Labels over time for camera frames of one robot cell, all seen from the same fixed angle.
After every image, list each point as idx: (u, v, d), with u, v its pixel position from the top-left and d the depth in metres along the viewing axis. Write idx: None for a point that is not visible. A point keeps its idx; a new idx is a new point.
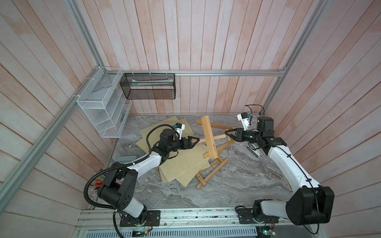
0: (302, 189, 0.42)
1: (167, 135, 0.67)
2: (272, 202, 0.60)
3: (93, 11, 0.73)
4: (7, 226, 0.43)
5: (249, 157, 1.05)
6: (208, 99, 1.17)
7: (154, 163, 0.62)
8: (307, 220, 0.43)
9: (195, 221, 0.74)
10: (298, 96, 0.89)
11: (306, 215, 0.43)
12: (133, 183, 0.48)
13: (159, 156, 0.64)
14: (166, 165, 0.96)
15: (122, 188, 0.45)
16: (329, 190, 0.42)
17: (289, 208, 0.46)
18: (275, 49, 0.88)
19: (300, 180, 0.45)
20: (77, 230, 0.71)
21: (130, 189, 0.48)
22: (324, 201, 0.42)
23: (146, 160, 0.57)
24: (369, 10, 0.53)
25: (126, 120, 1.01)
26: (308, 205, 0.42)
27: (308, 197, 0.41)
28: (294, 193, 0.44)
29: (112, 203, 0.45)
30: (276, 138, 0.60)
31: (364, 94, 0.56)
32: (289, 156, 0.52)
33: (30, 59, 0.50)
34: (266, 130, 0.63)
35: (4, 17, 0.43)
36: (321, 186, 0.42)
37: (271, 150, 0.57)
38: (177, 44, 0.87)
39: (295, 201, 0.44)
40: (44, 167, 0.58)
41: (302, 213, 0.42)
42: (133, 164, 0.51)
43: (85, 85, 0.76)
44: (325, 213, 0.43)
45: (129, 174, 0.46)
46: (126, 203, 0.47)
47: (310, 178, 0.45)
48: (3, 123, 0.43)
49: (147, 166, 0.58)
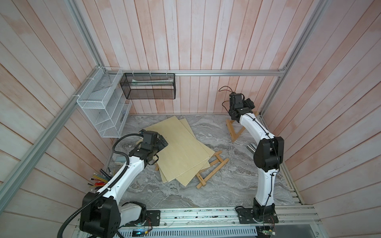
0: (261, 140, 0.57)
1: (151, 133, 0.64)
2: (259, 186, 0.66)
3: (93, 11, 0.73)
4: (7, 226, 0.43)
5: (249, 156, 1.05)
6: (208, 99, 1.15)
7: (135, 173, 0.55)
8: (268, 163, 0.58)
9: (194, 221, 0.74)
10: (298, 96, 0.89)
11: (267, 159, 0.58)
12: (114, 211, 0.43)
13: (141, 161, 0.56)
14: (166, 164, 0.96)
15: (104, 220, 0.40)
16: (279, 138, 0.57)
17: (256, 159, 0.61)
18: (275, 49, 0.88)
19: (261, 135, 0.59)
20: (77, 230, 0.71)
21: (114, 216, 0.43)
22: (278, 147, 0.57)
23: (124, 178, 0.49)
24: (369, 10, 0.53)
25: (126, 120, 1.01)
26: (266, 151, 0.56)
27: (265, 145, 0.56)
28: (258, 146, 0.58)
29: (99, 234, 0.41)
30: (244, 108, 0.73)
31: (364, 94, 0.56)
32: (254, 120, 0.66)
33: (30, 59, 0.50)
34: (236, 103, 0.77)
35: (4, 17, 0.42)
36: (276, 137, 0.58)
37: (241, 118, 0.70)
38: (177, 44, 0.87)
39: (259, 151, 0.58)
40: (44, 167, 0.58)
41: (264, 158, 0.57)
42: (109, 190, 0.44)
43: (85, 85, 0.76)
44: (280, 157, 0.59)
45: (105, 206, 0.40)
46: (115, 228, 0.45)
47: (268, 132, 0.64)
48: (4, 123, 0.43)
49: (128, 180, 0.51)
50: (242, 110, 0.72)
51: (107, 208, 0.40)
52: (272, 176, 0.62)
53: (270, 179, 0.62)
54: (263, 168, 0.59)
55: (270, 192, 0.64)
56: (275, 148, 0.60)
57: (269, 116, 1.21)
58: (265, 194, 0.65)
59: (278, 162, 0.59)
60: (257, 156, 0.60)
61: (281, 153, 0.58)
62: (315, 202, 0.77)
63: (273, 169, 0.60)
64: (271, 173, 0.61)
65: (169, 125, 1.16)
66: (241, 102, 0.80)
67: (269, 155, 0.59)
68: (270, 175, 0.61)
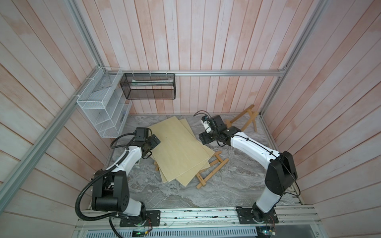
0: (271, 163, 0.47)
1: (144, 128, 0.72)
2: (262, 198, 0.63)
3: (93, 11, 0.73)
4: (7, 227, 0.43)
5: (249, 157, 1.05)
6: (208, 99, 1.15)
7: (136, 155, 0.61)
8: (285, 185, 0.49)
9: (195, 221, 0.74)
10: (298, 96, 0.89)
11: (284, 182, 0.49)
12: (124, 184, 0.47)
13: (139, 147, 0.63)
14: (166, 165, 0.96)
15: (117, 192, 0.44)
16: (287, 154, 0.49)
17: (269, 183, 0.51)
18: (275, 49, 0.88)
19: (266, 156, 0.50)
20: (77, 230, 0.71)
21: (125, 189, 0.47)
22: (288, 163, 0.49)
23: (128, 158, 0.54)
24: (369, 9, 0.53)
25: (126, 120, 1.01)
26: (281, 174, 0.48)
27: (278, 168, 0.47)
28: (270, 171, 0.48)
29: (112, 208, 0.44)
30: (231, 129, 0.65)
31: (364, 94, 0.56)
32: (247, 139, 0.58)
33: (30, 59, 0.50)
34: (219, 126, 0.69)
35: (4, 17, 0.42)
36: (283, 153, 0.50)
37: (232, 141, 0.61)
38: (177, 44, 0.87)
39: (272, 176, 0.48)
40: (44, 167, 0.58)
41: (281, 182, 0.48)
42: (117, 166, 0.49)
43: (85, 85, 0.76)
44: (293, 174, 0.51)
45: (117, 177, 0.45)
46: (126, 202, 0.49)
47: (271, 150, 0.52)
48: (3, 123, 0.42)
49: (132, 161, 0.57)
50: (228, 131, 0.64)
51: (120, 178, 0.45)
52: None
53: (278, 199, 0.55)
54: (281, 193, 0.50)
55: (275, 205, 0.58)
56: (285, 164, 0.52)
57: (269, 116, 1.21)
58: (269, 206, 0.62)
59: (294, 179, 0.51)
60: (271, 181, 0.50)
61: (293, 169, 0.50)
62: (315, 202, 0.77)
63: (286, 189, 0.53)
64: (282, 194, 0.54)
65: (169, 125, 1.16)
66: (223, 124, 0.69)
67: (285, 178, 0.49)
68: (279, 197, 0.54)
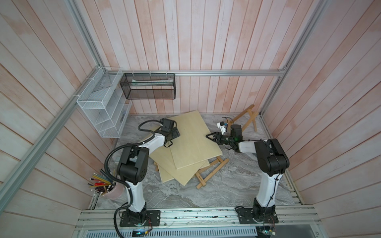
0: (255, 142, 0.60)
1: (170, 120, 0.79)
2: (260, 188, 0.66)
3: (93, 11, 0.73)
4: (6, 227, 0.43)
5: (249, 157, 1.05)
6: (208, 99, 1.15)
7: (160, 142, 0.69)
8: (274, 166, 0.55)
9: (195, 221, 0.74)
10: (298, 96, 0.89)
11: (270, 162, 0.55)
12: (146, 159, 0.55)
13: (162, 136, 0.70)
14: (178, 153, 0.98)
15: (138, 163, 0.52)
16: (274, 140, 0.60)
17: (261, 165, 0.59)
18: (275, 48, 0.88)
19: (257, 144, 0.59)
20: (77, 230, 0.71)
21: (145, 164, 0.55)
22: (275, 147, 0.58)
23: (153, 140, 0.63)
24: (369, 10, 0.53)
25: (126, 120, 1.01)
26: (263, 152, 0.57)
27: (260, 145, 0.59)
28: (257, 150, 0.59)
29: (131, 178, 0.53)
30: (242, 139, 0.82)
31: (364, 94, 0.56)
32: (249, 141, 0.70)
33: (30, 59, 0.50)
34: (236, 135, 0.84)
35: (4, 17, 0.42)
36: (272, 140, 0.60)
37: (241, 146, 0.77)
38: (177, 44, 0.87)
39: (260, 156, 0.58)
40: (44, 167, 0.58)
41: (266, 160, 0.56)
42: (144, 143, 0.58)
43: (85, 85, 0.76)
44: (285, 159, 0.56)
45: (141, 151, 0.53)
46: (142, 177, 0.56)
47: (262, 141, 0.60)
48: (4, 123, 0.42)
49: (155, 145, 0.65)
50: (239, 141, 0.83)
51: (144, 152, 0.53)
52: (276, 180, 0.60)
53: (273, 183, 0.60)
54: (269, 173, 0.56)
55: (272, 195, 0.64)
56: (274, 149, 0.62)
57: (268, 116, 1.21)
58: (266, 197, 0.64)
59: (285, 165, 0.56)
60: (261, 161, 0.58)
61: (283, 154, 0.57)
62: (315, 202, 0.77)
63: (277, 173, 0.58)
64: (276, 178, 0.59)
65: None
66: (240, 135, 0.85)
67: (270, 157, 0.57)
68: (275, 179, 0.59)
